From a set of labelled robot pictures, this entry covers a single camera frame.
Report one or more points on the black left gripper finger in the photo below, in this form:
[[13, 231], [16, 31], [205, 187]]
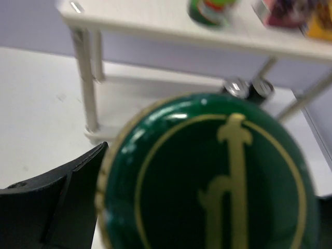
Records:
[[54, 209]]

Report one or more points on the dark can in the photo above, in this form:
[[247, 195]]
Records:
[[236, 87], [259, 91]]

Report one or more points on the purple grape juice carton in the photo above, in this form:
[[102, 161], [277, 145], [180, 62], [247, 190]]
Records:
[[284, 13]]

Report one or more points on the yellow pineapple juice carton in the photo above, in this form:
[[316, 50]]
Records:
[[319, 25]]

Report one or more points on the white two-tier shelf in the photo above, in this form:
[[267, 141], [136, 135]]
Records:
[[160, 34]]

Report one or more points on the green glass bottle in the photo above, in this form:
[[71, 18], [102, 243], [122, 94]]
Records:
[[205, 170], [211, 13]]

